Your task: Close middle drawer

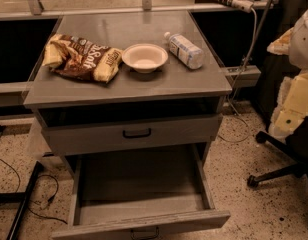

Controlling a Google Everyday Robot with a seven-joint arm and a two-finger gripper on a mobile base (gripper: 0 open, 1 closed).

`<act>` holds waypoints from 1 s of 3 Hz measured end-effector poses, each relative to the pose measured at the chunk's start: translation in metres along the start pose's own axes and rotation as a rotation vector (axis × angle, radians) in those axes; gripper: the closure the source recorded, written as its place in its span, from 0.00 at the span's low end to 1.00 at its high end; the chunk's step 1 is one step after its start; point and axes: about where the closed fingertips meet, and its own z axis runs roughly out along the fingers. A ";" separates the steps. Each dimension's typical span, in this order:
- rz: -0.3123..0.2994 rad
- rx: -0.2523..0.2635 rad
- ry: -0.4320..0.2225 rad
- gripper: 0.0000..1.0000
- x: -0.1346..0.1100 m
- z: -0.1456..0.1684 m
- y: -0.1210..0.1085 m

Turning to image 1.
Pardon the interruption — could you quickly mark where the grey drawer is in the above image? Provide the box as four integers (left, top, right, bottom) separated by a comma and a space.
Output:
42, 114, 222, 156
52, 145, 230, 240

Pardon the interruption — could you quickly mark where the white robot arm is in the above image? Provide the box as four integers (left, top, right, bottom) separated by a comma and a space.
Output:
267, 9, 308, 140

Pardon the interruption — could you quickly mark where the grey drawer cabinet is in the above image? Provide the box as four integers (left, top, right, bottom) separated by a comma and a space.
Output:
24, 11, 231, 158

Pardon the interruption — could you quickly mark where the grey top drawer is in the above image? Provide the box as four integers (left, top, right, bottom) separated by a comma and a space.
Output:
42, 114, 222, 156

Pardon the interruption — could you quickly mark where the white paper bowl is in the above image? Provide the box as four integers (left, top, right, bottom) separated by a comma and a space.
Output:
122, 44, 168, 73

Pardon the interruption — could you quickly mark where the clear plastic water bottle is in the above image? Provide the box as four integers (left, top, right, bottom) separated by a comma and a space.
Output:
164, 32, 205, 70

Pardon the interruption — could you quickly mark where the brown yellow snack bag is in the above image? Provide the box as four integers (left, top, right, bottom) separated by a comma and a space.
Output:
42, 34, 122, 83

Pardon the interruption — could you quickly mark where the black office chair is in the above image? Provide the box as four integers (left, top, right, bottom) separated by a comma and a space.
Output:
246, 116, 308, 189

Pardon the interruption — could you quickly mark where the grey metal stand pole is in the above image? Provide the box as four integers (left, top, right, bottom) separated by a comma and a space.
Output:
240, 0, 273, 72

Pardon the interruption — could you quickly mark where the black floor cable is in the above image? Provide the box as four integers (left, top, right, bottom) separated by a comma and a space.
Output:
0, 155, 68, 226

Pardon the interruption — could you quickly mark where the white cable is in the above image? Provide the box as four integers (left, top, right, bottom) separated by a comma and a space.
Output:
217, 7, 258, 144

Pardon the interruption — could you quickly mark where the black metal floor frame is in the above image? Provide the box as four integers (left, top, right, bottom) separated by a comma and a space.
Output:
0, 162, 44, 240

